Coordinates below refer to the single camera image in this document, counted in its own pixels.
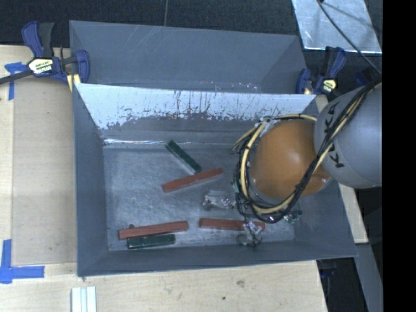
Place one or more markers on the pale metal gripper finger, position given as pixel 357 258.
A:
pixel 252 230
pixel 217 201

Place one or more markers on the grey metal bin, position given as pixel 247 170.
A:
pixel 156 187

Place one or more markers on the dark green flat block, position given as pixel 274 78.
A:
pixel 183 157
pixel 151 241

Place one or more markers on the red-brown flat block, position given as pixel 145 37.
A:
pixel 191 180
pixel 221 223
pixel 152 229

